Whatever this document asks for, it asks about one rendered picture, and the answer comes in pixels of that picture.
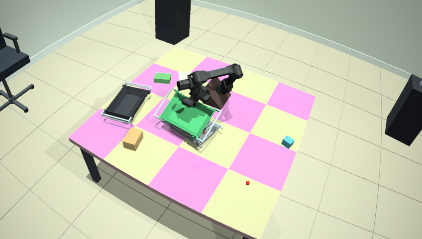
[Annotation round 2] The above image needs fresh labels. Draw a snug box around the light green rectangular block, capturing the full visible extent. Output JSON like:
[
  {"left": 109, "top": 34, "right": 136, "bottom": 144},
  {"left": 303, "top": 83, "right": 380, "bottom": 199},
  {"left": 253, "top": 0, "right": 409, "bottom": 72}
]
[{"left": 154, "top": 73, "right": 172, "bottom": 84}]

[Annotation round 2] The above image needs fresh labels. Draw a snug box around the small cyan block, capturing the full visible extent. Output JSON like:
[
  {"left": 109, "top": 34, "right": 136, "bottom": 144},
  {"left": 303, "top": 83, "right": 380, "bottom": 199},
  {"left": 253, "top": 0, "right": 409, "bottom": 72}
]
[{"left": 281, "top": 135, "right": 295, "bottom": 149}]

